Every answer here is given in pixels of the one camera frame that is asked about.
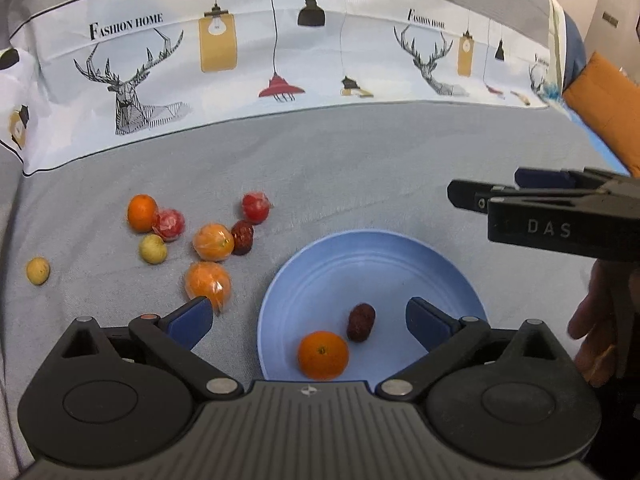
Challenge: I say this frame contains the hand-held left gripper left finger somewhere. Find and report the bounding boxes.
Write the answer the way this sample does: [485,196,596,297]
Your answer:
[54,296,245,402]

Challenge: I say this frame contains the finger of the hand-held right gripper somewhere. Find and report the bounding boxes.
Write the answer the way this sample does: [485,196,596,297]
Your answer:
[514,167,632,192]
[447,180,610,214]

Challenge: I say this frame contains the blue cushion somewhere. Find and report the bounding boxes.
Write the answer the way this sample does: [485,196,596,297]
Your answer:
[560,7,587,93]

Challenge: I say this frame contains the grey deer-print pillow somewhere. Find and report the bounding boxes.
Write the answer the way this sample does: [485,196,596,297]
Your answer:
[0,47,32,281]

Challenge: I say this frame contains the blue plate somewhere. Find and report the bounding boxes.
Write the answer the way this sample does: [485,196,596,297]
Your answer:
[256,230,489,395]

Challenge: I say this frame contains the bare orange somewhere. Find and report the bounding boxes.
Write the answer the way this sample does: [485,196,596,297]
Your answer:
[298,330,350,381]
[127,194,160,234]

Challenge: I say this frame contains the person's right hand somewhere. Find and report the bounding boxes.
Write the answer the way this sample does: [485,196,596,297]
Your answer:
[568,259,619,388]

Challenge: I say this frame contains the small yellow fruit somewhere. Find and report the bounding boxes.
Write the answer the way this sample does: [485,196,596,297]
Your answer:
[26,257,51,286]
[139,233,167,265]

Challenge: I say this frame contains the orange cushion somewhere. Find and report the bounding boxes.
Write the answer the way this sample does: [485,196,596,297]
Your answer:
[562,51,640,179]

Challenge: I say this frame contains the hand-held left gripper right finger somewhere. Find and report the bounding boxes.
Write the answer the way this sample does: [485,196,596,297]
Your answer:
[374,297,576,401]

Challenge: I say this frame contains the plastic-wrapped orange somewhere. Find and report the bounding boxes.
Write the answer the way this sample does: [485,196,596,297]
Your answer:
[192,223,235,262]
[184,261,232,315]

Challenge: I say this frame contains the grey deer-print bed sheet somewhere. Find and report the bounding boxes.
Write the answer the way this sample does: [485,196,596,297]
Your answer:
[0,0,633,480]

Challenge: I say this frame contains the dark red date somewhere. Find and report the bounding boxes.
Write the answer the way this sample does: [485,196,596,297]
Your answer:
[231,220,255,256]
[346,302,376,343]

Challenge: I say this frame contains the red plastic-wrapped fruit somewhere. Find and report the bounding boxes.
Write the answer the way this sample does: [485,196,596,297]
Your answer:
[152,208,186,242]
[241,191,274,225]

